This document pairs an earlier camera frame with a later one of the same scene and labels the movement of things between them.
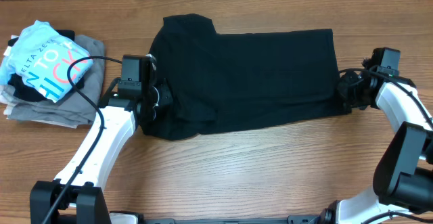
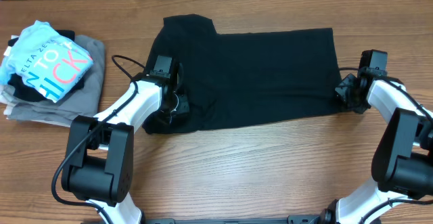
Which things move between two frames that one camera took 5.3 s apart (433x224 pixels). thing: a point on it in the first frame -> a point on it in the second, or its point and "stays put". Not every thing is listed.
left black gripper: (166, 93) -> (183, 107)
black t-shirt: (226, 81) stays put
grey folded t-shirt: (73, 108) stays put
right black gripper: (342, 90) stays put
